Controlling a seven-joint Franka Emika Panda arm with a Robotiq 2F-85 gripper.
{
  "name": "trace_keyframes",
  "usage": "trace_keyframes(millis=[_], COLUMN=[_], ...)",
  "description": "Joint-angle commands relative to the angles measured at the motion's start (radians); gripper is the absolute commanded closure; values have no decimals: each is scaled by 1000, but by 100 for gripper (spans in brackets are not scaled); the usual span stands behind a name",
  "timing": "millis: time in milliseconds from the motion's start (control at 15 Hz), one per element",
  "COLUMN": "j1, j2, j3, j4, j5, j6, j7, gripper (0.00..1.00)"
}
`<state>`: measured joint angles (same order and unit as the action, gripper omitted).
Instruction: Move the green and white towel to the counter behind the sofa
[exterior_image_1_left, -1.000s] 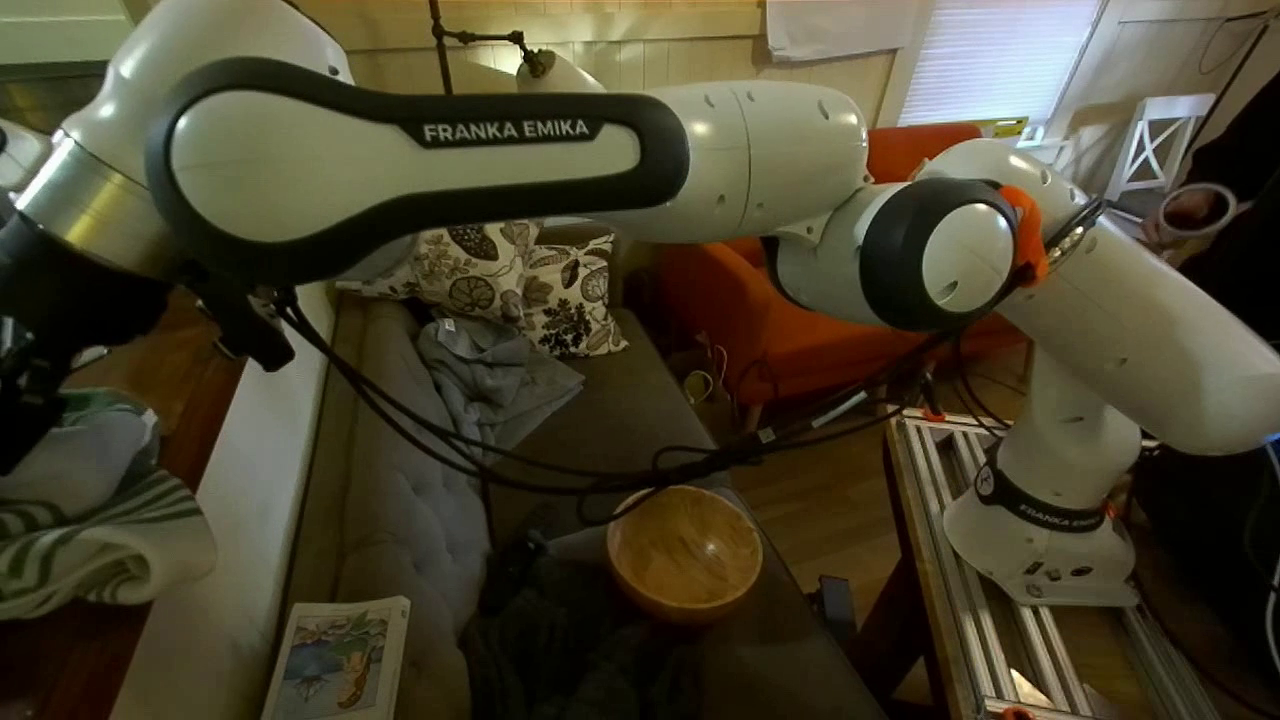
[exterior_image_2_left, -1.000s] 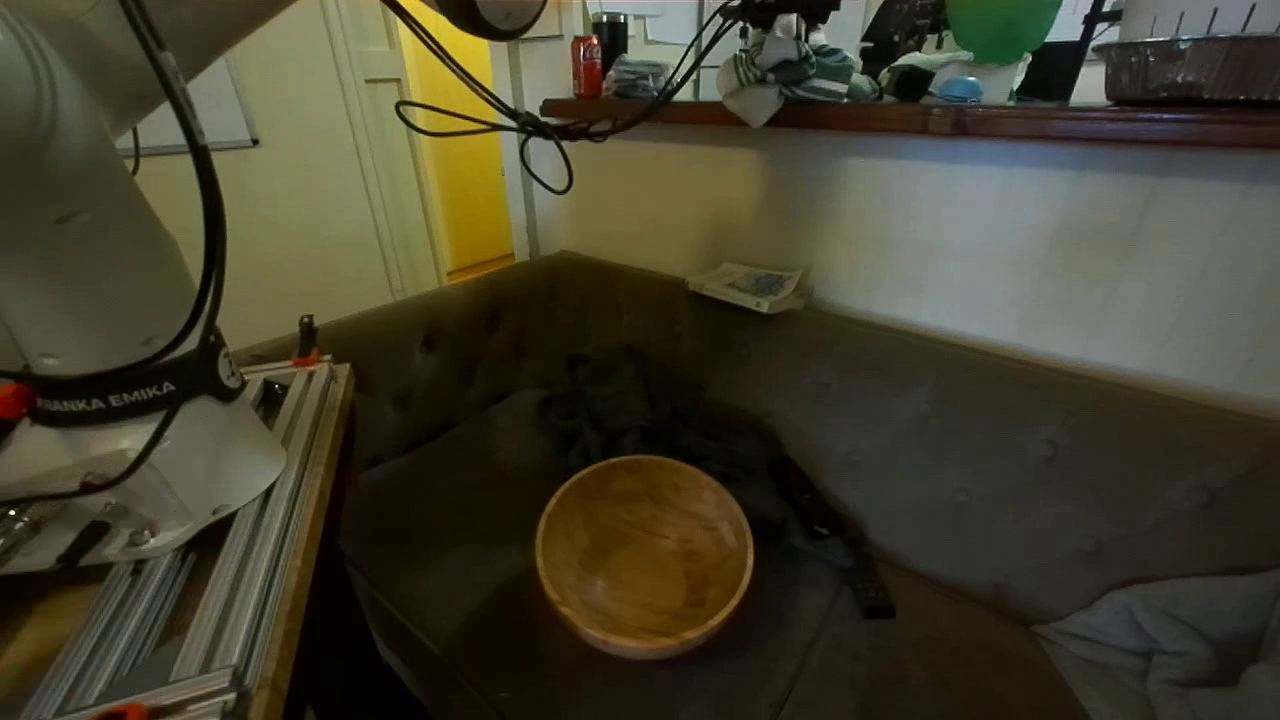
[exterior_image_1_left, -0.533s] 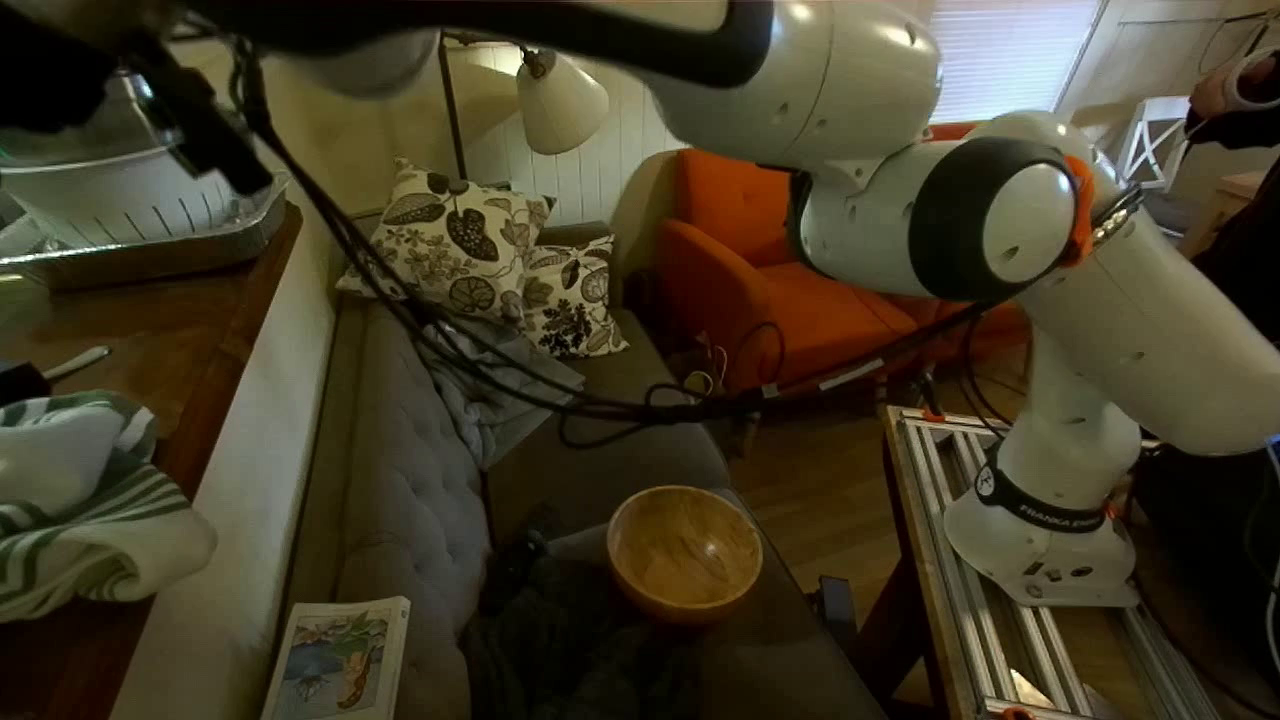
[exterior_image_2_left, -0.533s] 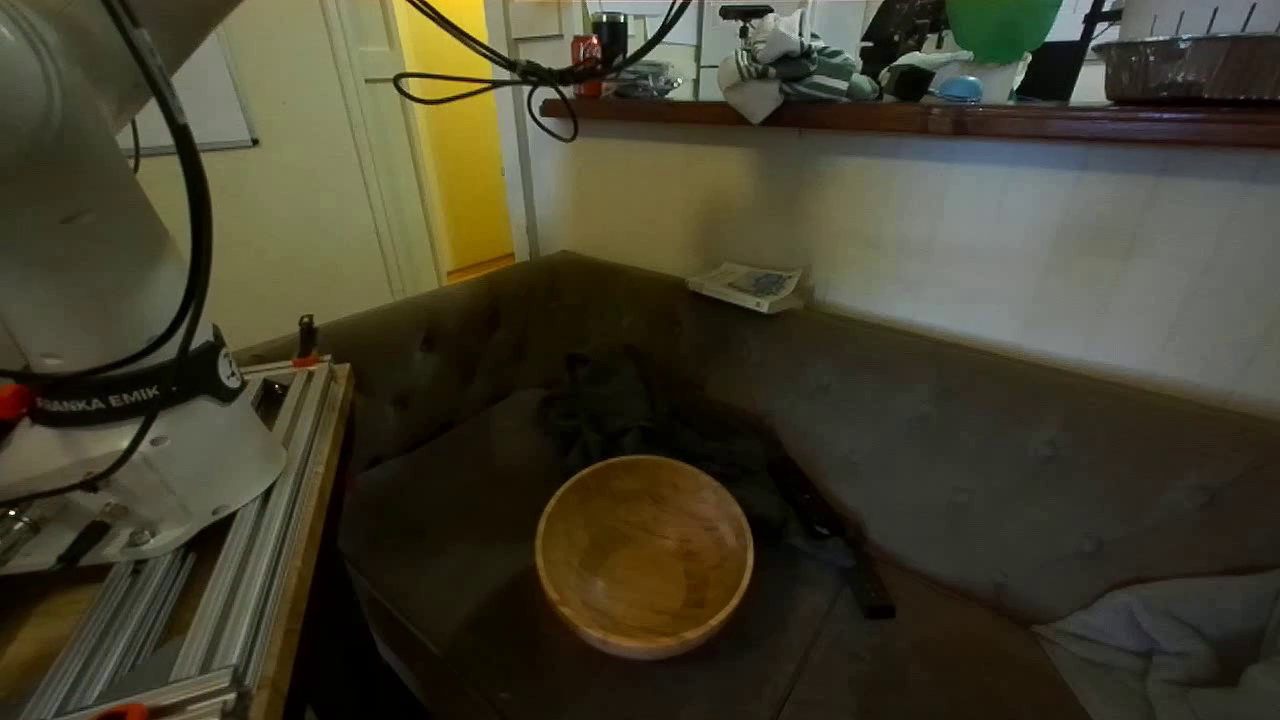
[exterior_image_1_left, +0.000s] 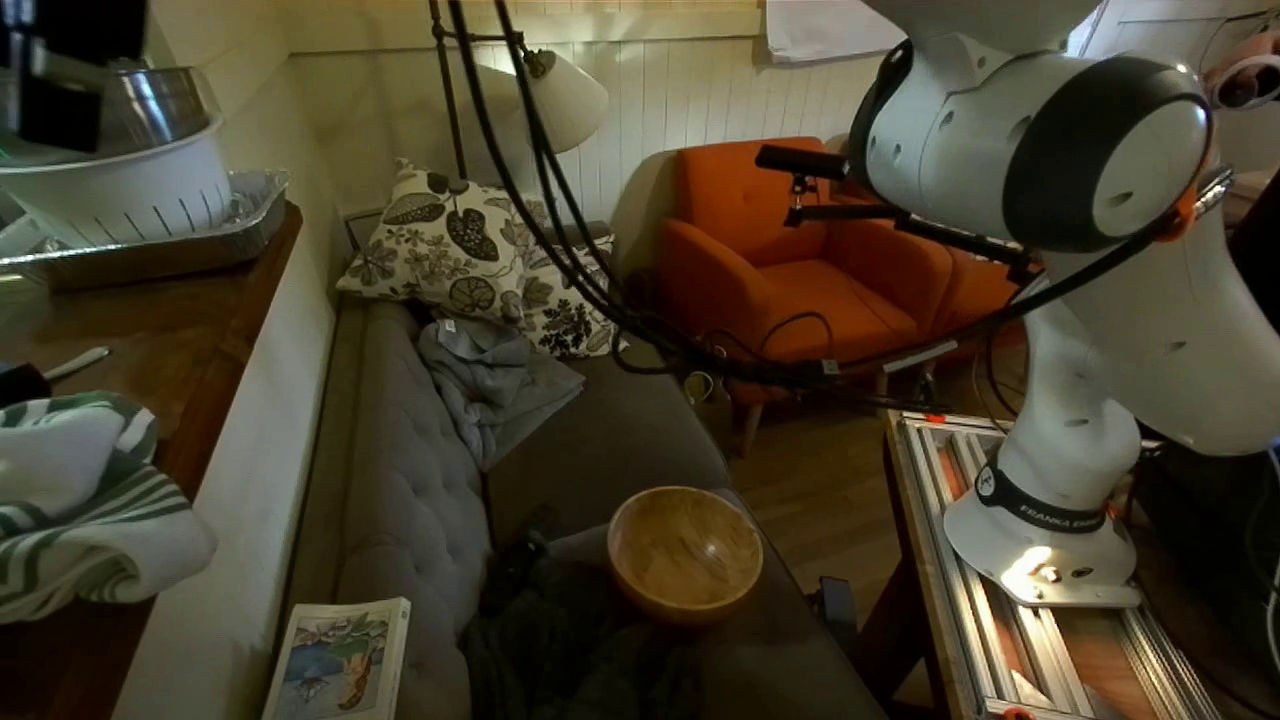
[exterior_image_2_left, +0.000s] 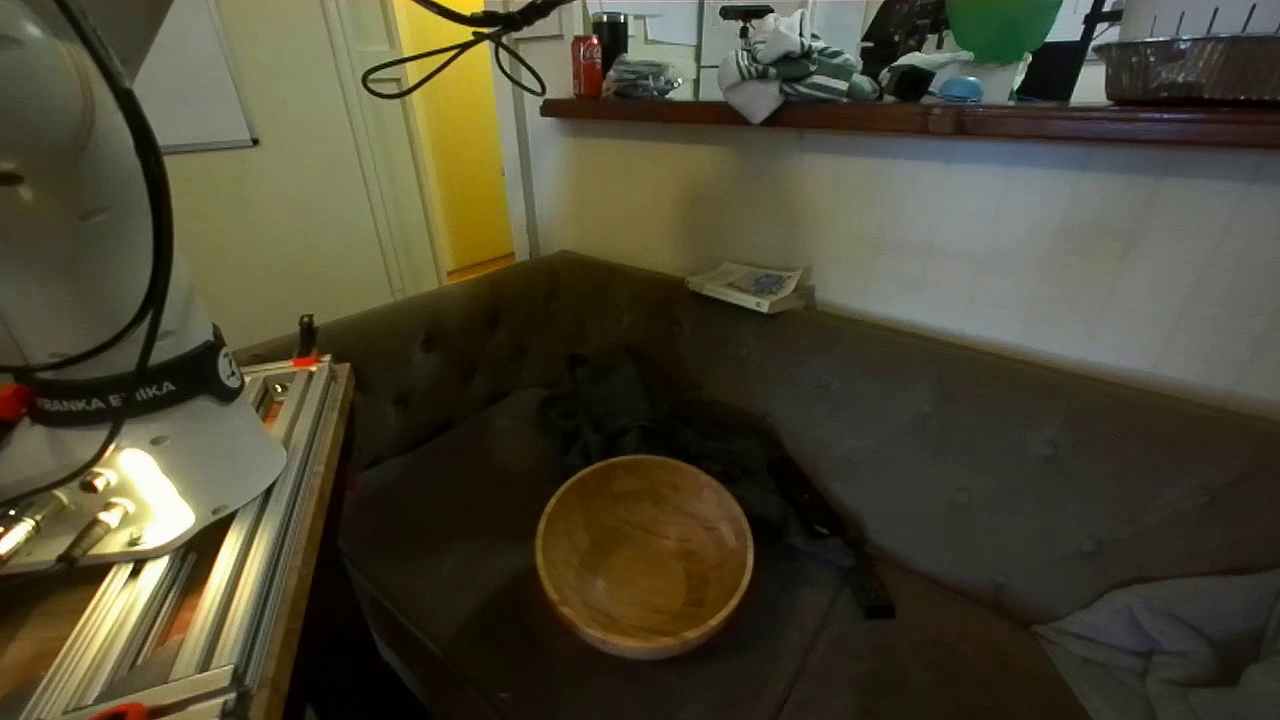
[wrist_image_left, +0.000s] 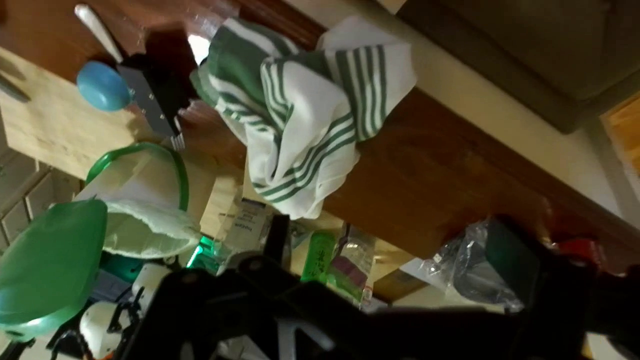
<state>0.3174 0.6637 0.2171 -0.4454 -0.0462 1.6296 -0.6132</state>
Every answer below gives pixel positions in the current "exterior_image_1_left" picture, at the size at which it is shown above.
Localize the green and white striped towel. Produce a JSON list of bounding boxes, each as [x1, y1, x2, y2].
[[0, 390, 219, 628]]

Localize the dark grey tufted sofa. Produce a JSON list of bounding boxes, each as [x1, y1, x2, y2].
[[285, 211, 893, 720]]

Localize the brown wooden counter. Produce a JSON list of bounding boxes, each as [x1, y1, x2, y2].
[[0, 196, 308, 720]]

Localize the grey crumpled blanket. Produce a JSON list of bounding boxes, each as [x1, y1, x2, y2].
[[417, 318, 588, 472]]

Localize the orange armchair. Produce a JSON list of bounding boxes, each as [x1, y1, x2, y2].
[[660, 136, 1023, 409]]

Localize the round wooden bowl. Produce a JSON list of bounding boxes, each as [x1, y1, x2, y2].
[[604, 479, 767, 628]]

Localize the leaf patterned cushion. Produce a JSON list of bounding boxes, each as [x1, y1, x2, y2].
[[332, 157, 622, 363]]

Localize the white lamp shade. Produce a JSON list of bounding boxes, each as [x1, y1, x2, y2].
[[470, 47, 615, 161]]

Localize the black crumpled cloth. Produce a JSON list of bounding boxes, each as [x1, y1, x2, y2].
[[454, 509, 713, 720]]

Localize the white hanging sheet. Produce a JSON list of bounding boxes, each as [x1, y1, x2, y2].
[[758, 0, 912, 70]]

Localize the illustrated paperback book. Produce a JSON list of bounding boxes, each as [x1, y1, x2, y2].
[[259, 594, 417, 720]]

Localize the grey metal drip tray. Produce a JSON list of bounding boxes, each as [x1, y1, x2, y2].
[[0, 168, 292, 294]]

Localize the shiny metal bowl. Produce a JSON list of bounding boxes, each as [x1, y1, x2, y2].
[[94, 64, 225, 161]]

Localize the white dish rack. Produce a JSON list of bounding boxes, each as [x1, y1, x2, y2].
[[0, 123, 237, 251]]

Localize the white marker pen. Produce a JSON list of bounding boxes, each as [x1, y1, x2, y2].
[[38, 343, 115, 390]]

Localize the black kitchen appliance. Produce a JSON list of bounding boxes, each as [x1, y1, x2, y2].
[[0, 0, 152, 152]]

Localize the pink round object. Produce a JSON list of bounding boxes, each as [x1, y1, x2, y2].
[[1202, 26, 1280, 113]]

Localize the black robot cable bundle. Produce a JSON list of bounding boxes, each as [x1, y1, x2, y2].
[[422, 0, 1234, 391]]

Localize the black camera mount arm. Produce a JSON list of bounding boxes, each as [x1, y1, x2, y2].
[[750, 141, 1048, 290]]

